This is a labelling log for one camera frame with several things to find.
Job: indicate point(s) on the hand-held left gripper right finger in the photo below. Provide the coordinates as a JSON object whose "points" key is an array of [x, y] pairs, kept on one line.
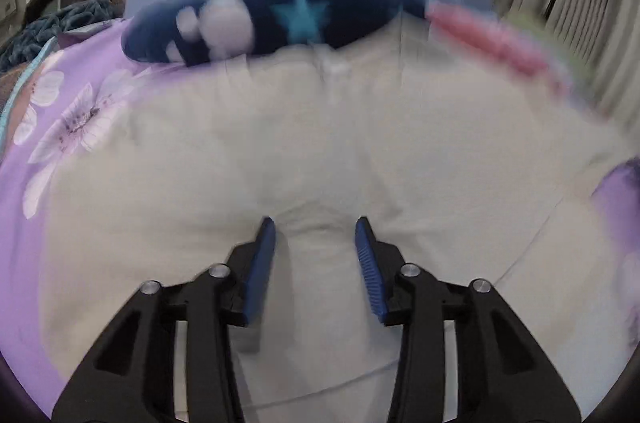
{"points": [[367, 273]]}

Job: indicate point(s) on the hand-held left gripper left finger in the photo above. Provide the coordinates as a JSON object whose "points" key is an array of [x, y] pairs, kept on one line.
{"points": [[262, 273]]}

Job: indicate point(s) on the beige garment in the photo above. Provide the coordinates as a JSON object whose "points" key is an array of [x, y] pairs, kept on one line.
{"points": [[320, 143]]}

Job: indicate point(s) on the purple floral bed sheet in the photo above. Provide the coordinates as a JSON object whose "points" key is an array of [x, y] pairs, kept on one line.
{"points": [[30, 253]]}

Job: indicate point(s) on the navy star paw plush pillow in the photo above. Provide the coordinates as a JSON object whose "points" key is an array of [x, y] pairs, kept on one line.
{"points": [[350, 18]]}

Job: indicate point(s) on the pink folded cloth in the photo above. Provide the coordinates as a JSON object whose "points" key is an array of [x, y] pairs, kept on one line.
{"points": [[490, 43]]}

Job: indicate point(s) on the teal-edged printed quilt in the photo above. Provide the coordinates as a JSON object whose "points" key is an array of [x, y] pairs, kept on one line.
{"points": [[20, 103]]}

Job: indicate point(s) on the green pillow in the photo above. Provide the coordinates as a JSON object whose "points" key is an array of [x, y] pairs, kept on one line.
{"points": [[530, 23]]}

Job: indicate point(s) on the blue knitted blanket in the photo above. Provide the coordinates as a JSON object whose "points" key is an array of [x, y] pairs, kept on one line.
{"points": [[50, 23]]}

